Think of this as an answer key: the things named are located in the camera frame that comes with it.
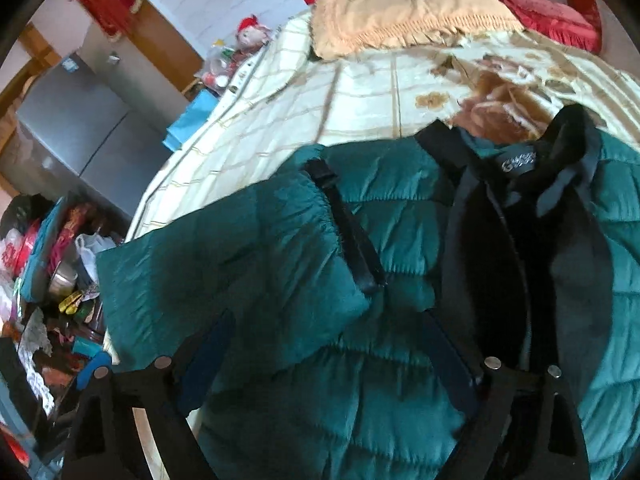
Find dark green puffer jacket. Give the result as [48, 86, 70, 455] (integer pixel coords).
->
[98, 104, 639, 479]

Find cluttered side table items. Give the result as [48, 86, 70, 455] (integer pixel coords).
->
[1, 194, 119, 479]

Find grey refrigerator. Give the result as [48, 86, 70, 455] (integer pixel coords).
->
[1, 25, 186, 221]

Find floral cream bed quilt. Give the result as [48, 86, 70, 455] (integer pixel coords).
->
[128, 13, 639, 238]

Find blue paper bag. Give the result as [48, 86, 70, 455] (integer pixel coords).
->
[163, 89, 219, 152]

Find clear bag of items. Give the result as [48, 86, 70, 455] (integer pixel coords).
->
[194, 40, 250, 96]

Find red ruffled pillow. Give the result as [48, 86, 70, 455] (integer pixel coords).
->
[499, 0, 602, 54]

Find pig plush toy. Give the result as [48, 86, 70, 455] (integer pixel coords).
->
[235, 14, 271, 53]

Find peach fringed pillow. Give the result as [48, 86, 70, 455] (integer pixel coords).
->
[310, 0, 524, 60]

